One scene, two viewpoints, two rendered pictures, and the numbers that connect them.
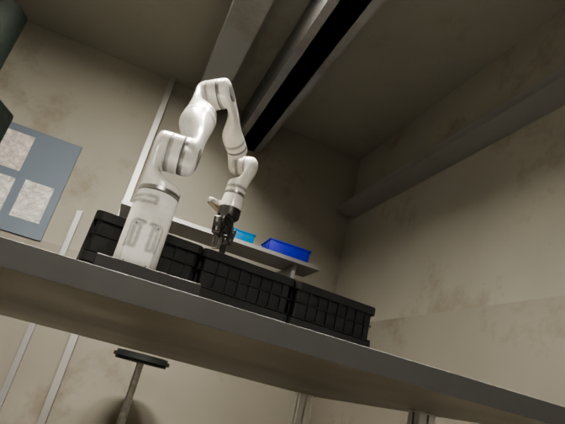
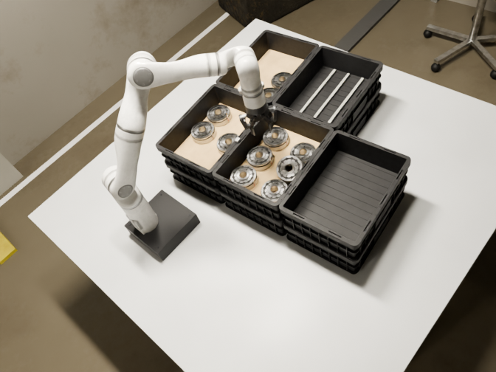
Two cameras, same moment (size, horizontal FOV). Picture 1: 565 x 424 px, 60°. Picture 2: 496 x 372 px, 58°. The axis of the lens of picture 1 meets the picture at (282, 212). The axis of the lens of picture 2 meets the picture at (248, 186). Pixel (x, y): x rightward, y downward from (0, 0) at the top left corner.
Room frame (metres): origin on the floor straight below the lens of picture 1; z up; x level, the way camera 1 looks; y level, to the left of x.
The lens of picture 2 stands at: (1.10, -0.86, 2.21)
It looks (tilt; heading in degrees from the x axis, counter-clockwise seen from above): 53 degrees down; 72
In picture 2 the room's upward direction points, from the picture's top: 18 degrees counter-clockwise
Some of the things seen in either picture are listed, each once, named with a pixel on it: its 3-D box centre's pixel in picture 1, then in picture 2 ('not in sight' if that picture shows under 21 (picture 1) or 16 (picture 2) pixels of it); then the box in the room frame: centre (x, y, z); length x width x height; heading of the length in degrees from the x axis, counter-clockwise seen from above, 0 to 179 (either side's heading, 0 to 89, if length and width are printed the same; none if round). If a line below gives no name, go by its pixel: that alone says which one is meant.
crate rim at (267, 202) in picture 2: (228, 277); (273, 153); (1.55, 0.12, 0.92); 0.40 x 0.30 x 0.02; 21
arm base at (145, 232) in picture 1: (145, 232); (139, 211); (1.02, 0.28, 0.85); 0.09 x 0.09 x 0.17; 15
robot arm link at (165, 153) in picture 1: (167, 167); (122, 187); (1.02, 0.28, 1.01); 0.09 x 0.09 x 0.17; 6
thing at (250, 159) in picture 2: not in sight; (259, 156); (1.52, 0.19, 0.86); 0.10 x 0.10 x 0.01
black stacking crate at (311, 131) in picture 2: (224, 292); (275, 161); (1.55, 0.12, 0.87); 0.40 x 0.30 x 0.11; 21
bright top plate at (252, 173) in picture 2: not in sight; (243, 176); (1.42, 0.15, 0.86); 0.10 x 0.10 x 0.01
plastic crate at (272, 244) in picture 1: (284, 254); not in sight; (3.76, -0.10, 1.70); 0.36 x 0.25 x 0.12; 106
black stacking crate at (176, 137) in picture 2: (133, 262); (215, 134); (1.44, 0.40, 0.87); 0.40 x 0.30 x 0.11; 21
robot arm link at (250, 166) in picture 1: (242, 176); (249, 74); (1.55, 0.17, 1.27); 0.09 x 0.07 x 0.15; 70
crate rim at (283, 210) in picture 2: (307, 304); (345, 184); (1.66, -0.16, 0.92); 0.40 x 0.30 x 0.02; 21
